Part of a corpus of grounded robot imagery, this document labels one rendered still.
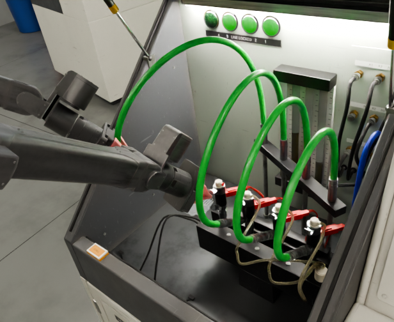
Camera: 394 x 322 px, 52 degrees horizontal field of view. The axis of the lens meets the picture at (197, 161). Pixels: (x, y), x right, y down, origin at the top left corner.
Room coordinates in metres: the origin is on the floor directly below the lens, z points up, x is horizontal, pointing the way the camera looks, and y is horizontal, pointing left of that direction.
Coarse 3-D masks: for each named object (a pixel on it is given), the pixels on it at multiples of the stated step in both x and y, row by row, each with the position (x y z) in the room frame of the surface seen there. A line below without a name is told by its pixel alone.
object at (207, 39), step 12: (216, 36) 0.84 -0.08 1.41; (180, 48) 0.80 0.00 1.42; (240, 48) 0.86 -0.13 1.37; (168, 60) 0.79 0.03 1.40; (144, 84) 0.76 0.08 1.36; (132, 96) 0.75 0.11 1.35; (264, 108) 0.88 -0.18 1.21; (120, 120) 0.74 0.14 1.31; (264, 120) 0.88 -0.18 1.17; (120, 132) 0.74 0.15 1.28
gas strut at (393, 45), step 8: (392, 0) 0.53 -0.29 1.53; (392, 8) 0.54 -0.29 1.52; (392, 16) 0.54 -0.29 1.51; (392, 24) 0.54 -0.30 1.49; (392, 32) 0.55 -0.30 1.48; (392, 40) 0.55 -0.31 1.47; (392, 48) 0.56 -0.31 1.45; (392, 56) 0.57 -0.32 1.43; (392, 64) 0.58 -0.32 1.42; (392, 72) 0.58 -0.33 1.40; (392, 80) 0.59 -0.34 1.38; (392, 88) 0.59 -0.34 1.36; (392, 96) 0.60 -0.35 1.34; (392, 104) 0.61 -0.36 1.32; (392, 112) 0.61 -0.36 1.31; (384, 120) 0.62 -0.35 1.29
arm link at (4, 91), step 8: (0, 80) 0.73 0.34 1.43; (8, 80) 0.74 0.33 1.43; (16, 80) 0.78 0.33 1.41; (0, 88) 0.73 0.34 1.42; (8, 88) 0.73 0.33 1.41; (16, 88) 0.73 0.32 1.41; (24, 88) 0.73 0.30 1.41; (32, 88) 0.74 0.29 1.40; (0, 96) 0.72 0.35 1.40; (8, 96) 0.72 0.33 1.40; (16, 96) 0.72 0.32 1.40; (40, 96) 0.73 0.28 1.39; (0, 104) 0.71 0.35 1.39; (8, 104) 0.72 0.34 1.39; (16, 104) 0.72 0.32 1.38; (16, 112) 0.71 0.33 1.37; (24, 112) 0.72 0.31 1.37
